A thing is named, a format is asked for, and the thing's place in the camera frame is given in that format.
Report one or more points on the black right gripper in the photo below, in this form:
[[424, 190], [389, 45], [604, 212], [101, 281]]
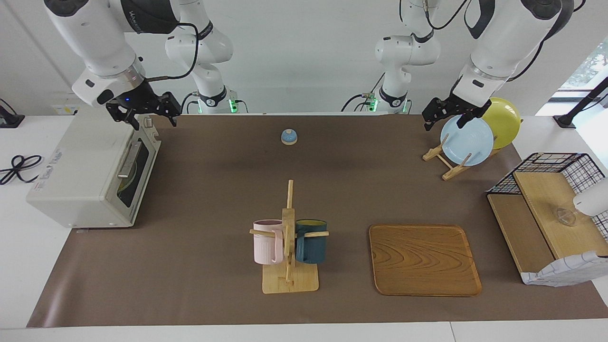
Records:
[[137, 99]]

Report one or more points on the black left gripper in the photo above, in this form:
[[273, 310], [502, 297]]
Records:
[[458, 99]]

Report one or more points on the oven door with window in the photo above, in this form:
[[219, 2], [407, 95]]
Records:
[[142, 166]]

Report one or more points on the pale green plate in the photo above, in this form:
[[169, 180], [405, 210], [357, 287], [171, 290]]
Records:
[[127, 176]]

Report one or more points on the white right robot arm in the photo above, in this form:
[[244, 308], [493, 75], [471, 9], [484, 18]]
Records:
[[99, 42]]

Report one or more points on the cream toaster oven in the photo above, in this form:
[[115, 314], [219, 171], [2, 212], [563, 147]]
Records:
[[76, 171]]

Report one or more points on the light blue plate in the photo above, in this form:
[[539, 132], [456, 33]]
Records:
[[468, 140]]

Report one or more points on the wooden plate rack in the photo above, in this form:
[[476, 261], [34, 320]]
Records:
[[451, 172]]

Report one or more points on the yellow plate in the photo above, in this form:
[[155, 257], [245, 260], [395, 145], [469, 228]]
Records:
[[503, 123]]

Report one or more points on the white power strip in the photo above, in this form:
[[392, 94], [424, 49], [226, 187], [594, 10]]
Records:
[[64, 110]]

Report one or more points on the black stand with pole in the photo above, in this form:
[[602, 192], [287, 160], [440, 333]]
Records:
[[567, 119]]

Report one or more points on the wooden two-tier shelf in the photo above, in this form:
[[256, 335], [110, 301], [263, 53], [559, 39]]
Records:
[[541, 199]]

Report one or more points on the small blue bell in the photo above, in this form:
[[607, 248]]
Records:
[[289, 137]]

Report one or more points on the brown wooden tray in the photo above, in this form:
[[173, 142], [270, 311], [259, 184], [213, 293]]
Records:
[[422, 261]]

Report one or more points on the clear glass cup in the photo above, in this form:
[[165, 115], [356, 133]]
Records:
[[566, 216]]

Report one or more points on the brown table mat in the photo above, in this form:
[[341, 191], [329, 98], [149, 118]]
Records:
[[190, 266]]

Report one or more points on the window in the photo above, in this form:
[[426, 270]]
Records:
[[593, 61]]

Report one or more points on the white rounded device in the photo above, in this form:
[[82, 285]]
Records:
[[593, 199]]

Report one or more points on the pink mug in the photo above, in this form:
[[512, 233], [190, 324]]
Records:
[[266, 247]]

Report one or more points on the dark blue mug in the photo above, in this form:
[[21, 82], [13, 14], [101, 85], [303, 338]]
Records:
[[311, 247]]

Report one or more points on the white checkered cloth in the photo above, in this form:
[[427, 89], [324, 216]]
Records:
[[565, 273]]

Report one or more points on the wooden mug rack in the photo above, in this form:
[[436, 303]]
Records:
[[289, 285]]

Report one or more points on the black clamp mount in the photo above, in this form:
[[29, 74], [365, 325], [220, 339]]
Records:
[[9, 118]]

